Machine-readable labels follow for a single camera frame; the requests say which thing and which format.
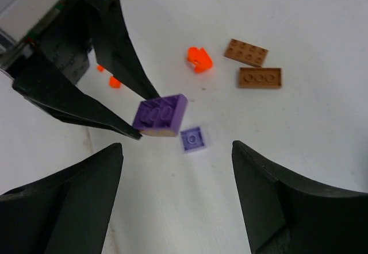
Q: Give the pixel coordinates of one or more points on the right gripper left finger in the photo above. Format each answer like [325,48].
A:
[66,212]

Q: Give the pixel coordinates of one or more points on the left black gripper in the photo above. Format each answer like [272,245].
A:
[43,84]

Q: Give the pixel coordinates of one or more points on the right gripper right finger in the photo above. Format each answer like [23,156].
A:
[285,212]

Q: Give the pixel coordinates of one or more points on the dark purple lego brick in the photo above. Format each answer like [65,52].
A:
[160,117]

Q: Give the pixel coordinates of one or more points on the lavender square lego brick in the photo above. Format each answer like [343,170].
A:
[193,139]

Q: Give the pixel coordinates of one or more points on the brown lego plate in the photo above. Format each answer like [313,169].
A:
[246,53]
[259,78]

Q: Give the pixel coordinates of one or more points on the tiny orange lego piece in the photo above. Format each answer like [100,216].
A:
[100,68]

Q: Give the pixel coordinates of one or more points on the orange small lego stud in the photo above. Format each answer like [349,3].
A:
[114,83]

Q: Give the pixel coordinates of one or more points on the orange lego dish piece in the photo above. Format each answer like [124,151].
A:
[199,59]

